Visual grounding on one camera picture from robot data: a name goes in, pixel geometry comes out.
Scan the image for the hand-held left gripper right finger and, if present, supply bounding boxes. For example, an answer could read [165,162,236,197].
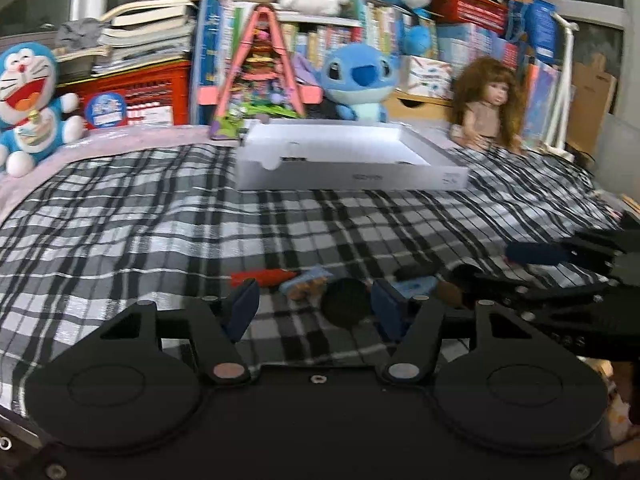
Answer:
[371,279,541,387]

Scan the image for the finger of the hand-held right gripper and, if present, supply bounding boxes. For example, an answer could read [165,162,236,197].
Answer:
[504,230,626,273]
[450,263,616,321]

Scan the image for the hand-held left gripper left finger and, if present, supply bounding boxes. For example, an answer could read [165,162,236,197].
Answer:
[100,277,261,387]

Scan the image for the orange toy piece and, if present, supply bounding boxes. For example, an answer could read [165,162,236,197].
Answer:
[230,269,298,288]

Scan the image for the blue toy block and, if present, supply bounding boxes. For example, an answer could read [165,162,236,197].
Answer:
[392,265,440,302]

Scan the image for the black round lid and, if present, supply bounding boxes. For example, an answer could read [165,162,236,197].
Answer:
[320,280,375,332]

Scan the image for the white shallow cardboard box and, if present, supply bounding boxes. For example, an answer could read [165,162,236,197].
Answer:
[234,120,471,192]

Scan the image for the person's right forearm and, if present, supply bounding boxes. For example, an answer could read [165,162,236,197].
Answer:
[612,360,640,466]

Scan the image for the black white plaid blanket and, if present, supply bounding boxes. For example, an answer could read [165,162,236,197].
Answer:
[0,142,626,411]

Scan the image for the brown haired doll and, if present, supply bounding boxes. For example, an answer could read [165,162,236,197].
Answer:
[448,57,528,156]

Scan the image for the brown cardboard sheet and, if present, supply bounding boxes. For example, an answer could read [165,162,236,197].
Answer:
[570,55,618,141]

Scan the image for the white pipe rack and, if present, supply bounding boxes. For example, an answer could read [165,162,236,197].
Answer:
[547,10,581,156]

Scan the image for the wooden drawer box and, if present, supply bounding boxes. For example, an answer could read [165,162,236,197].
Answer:
[382,90,458,123]

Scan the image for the white box with pencil print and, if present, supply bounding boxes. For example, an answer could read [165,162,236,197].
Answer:
[407,55,456,98]

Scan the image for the row of thin books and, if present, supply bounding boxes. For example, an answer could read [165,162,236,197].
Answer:
[435,24,521,68]

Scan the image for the blue snack packets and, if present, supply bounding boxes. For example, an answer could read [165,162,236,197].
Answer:
[505,0,558,63]

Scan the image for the pink triangular toy house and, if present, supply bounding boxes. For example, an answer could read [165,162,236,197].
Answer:
[197,4,322,141]

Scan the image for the red plastic crate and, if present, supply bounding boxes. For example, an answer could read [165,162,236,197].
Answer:
[57,60,193,128]

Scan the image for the blue alien plush toy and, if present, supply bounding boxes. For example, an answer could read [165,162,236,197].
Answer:
[320,42,401,122]

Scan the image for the red flat box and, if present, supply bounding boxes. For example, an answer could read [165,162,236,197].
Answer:
[430,0,508,36]

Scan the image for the tall blue picture book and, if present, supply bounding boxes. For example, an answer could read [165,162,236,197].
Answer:
[192,0,238,126]

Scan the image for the row of colourful books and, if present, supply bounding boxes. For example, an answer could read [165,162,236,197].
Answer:
[280,21,366,71]

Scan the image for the stack of worn books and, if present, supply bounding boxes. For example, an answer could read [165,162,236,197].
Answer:
[97,0,201,68]

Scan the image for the blue white cat plush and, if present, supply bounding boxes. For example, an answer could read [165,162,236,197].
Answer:
[0,42,86,177]

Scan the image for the grey crumpled cloth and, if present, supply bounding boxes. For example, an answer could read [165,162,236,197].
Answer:
[55,17,108,51]

